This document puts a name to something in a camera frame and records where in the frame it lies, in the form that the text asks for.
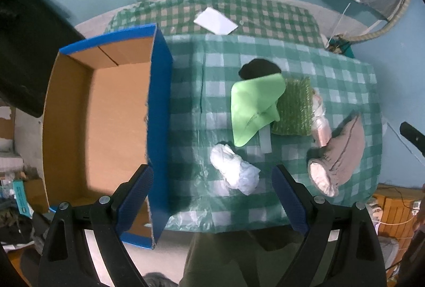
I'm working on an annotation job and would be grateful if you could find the grey sock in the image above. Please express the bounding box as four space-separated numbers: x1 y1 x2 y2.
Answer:
308 114 365 197

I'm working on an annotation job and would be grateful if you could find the white pink cloth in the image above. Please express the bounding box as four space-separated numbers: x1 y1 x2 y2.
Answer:
311 91 332 147

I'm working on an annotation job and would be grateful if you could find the green sparkly knit cloth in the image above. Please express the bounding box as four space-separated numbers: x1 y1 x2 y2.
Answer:
271 78 313 137

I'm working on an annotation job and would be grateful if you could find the light green cloth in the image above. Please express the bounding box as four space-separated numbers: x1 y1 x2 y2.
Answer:
231 73 286 147

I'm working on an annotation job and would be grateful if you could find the black soft cloth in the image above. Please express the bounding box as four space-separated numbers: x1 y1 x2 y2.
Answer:
239 58 282 80

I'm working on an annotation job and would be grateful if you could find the teal box on floor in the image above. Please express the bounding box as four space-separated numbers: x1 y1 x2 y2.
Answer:
12 180 34 218

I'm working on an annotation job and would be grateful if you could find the blue cardboard box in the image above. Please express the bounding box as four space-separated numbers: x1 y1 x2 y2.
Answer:
42 24 173 249

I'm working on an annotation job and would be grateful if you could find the light green checkered tablecloth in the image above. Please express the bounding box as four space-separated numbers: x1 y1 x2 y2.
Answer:
166 34 383 233

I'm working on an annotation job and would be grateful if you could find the dark green checkered cloth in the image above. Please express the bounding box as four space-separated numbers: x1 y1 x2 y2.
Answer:
105 0 324 48

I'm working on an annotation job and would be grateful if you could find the white paper sheet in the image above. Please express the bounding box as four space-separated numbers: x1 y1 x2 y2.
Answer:
194 7 238 35

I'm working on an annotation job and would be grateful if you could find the braided rope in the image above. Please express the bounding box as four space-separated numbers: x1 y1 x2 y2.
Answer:
345 0 416 43

